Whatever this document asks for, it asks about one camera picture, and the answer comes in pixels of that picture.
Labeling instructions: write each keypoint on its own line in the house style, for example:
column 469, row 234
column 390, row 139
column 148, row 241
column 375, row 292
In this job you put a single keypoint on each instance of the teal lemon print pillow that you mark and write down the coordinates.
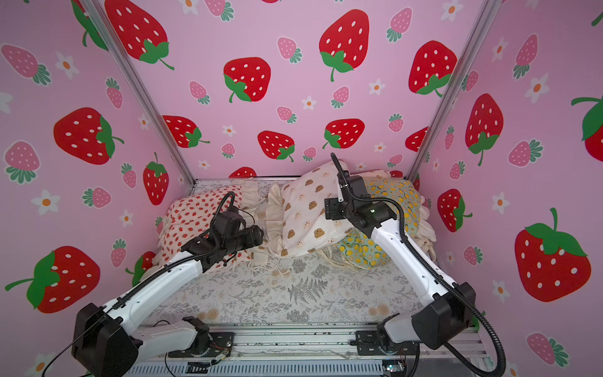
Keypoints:
column 390, row 243

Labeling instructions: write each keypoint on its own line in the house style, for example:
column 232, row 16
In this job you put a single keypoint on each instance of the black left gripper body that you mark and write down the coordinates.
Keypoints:
column 243, row 240

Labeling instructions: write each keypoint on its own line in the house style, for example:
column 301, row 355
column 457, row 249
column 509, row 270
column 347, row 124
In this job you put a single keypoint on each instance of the white cookie print pillow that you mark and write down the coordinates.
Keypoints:
column 295, row 220

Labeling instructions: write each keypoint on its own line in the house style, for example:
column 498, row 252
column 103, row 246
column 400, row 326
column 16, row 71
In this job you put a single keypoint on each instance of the aluminium frame post right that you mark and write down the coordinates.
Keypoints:
column 475, row 39

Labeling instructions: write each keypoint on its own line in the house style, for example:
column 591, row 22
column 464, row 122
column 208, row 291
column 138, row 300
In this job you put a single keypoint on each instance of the aluminium frame post left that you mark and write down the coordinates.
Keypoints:
column 101, row 22

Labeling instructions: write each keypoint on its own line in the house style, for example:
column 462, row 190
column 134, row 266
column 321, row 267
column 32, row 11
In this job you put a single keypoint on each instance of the aluminium frame post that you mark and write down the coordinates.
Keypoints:
column 101, row 22
column 475, row 39

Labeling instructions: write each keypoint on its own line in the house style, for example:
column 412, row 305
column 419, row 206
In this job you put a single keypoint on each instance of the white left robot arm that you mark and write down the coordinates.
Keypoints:
column 108, row 339

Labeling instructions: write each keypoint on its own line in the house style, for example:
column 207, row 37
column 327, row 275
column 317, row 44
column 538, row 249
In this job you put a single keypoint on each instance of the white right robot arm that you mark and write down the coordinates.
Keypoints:
column 445, row 305

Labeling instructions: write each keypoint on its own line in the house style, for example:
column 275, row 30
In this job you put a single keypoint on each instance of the white strawberry print pillow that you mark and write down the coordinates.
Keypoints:
column 189, row 217

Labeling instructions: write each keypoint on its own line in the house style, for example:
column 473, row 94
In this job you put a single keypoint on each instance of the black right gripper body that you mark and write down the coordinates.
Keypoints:
column 334, row 208

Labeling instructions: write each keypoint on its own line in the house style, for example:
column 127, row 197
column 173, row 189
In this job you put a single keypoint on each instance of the grey floral bed sheet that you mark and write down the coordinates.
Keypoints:
column 297, row 290

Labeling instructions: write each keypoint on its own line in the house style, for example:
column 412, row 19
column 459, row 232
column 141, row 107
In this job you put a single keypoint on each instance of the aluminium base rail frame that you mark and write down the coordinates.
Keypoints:
column 296, row 350

